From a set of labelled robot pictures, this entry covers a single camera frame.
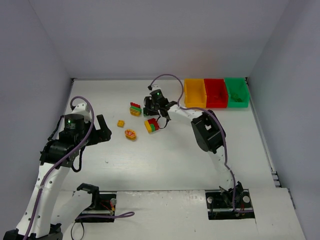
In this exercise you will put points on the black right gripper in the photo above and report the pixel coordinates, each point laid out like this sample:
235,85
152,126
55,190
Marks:
157,108

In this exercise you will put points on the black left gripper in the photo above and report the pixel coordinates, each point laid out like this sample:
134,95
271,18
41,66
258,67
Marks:
99,134

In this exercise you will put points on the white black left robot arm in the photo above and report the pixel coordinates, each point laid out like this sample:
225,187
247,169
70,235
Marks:
39,221

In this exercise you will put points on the yellow orange oval lego piece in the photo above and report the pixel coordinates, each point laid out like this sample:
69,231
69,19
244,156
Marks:
130,134

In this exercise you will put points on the red plastic bin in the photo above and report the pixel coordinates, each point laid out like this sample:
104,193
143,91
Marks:
214,85

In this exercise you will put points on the yellow red green lego stack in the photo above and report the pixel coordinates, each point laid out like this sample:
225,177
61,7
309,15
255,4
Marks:
151,125

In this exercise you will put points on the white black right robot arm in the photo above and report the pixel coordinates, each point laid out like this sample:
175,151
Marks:
209,135

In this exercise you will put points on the red green yellow striped stack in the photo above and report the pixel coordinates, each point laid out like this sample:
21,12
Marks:
135,109

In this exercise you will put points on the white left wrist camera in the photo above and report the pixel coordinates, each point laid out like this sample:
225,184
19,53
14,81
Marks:
84,110

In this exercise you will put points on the green square lego brick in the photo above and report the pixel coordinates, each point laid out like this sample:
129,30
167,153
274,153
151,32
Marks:
235,98

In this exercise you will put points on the yellow plastic bin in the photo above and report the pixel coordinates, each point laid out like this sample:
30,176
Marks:
195,93

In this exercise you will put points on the green plastic bin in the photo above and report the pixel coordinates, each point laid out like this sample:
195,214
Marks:
237,85

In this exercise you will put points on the red oval lego piece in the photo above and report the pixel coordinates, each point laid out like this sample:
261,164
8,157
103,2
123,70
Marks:
219,96

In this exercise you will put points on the small yellow lego brick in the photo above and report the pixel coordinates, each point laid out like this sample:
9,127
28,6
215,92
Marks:
120,123

